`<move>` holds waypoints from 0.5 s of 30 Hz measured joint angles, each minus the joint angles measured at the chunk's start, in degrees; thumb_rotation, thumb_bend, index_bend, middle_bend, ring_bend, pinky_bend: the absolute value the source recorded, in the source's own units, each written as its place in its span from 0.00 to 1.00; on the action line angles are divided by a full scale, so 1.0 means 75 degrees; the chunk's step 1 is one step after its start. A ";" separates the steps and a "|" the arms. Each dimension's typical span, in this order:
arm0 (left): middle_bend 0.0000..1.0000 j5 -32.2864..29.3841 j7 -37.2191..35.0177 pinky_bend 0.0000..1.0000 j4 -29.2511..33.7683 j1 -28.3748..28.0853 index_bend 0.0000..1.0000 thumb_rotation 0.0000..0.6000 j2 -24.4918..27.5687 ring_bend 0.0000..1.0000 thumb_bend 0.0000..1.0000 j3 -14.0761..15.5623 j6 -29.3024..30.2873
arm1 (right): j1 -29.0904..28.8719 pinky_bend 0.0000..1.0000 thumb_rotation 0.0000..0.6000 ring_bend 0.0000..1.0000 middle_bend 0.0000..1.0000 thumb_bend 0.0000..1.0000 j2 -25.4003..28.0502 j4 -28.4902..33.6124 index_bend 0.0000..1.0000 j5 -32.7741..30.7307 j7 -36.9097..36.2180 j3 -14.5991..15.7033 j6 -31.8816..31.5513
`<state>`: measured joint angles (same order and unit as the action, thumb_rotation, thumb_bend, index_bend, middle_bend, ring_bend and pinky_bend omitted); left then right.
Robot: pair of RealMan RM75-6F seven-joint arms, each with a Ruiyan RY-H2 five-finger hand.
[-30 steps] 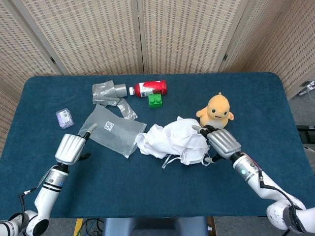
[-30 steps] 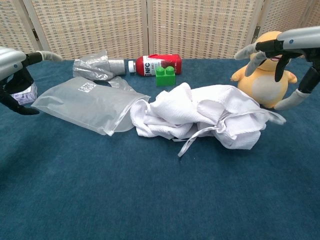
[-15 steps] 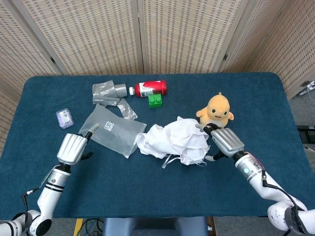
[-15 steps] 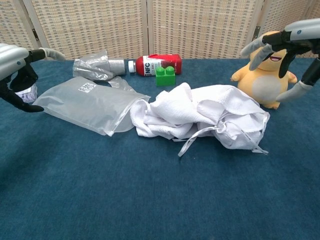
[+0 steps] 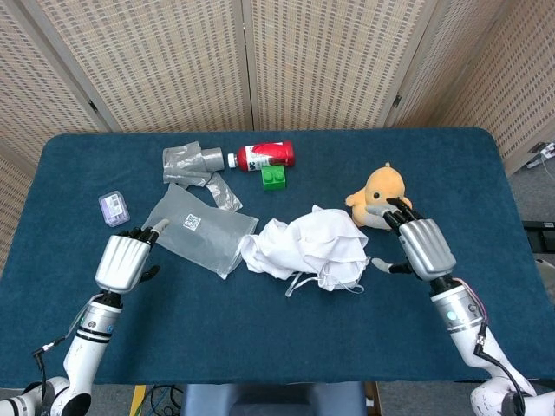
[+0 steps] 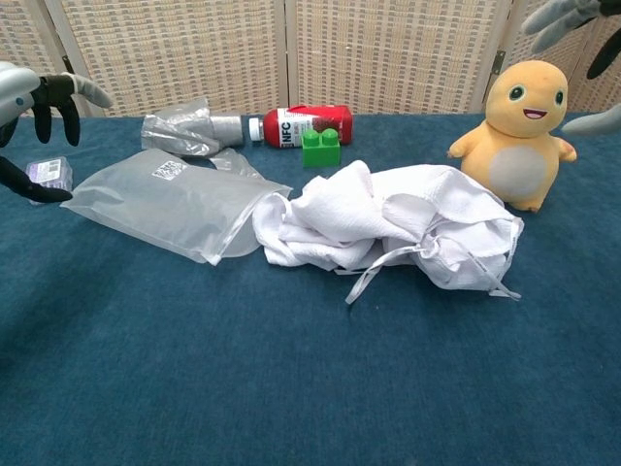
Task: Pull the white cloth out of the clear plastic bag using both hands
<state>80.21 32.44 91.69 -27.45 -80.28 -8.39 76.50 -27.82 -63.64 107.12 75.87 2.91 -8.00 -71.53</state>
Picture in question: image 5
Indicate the white clothes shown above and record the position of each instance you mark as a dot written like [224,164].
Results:
[312,247]

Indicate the green building block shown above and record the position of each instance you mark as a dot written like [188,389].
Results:
[274,178]

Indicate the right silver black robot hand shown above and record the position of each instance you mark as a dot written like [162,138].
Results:
[427,249]

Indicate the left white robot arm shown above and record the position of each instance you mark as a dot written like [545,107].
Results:
[86,351]

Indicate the white power strip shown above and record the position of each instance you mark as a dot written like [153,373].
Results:
[544,154]

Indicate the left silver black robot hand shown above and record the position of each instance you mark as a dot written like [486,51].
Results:
[121,264]

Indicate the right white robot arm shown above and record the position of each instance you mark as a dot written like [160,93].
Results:
[464,320]

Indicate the woven folding screen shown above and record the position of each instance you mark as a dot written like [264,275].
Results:
[173,65]

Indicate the blue felt table cover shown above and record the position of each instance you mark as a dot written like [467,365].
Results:
[260,338]

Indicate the small clear plastic box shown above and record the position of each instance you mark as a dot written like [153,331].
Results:
[114,209]

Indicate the yellow plush toy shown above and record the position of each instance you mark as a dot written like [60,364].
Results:
[383,184]

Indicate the grey garbage bag roll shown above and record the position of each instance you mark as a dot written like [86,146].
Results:
[186,162]

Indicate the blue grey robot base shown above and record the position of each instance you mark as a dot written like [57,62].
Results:
[273,401]

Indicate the clear plastic bag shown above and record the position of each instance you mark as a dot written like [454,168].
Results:
[208,242]

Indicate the red juice bottle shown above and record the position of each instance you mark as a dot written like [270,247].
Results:
[269,154]

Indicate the black equipment box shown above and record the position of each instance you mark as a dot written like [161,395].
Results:
[542,236]

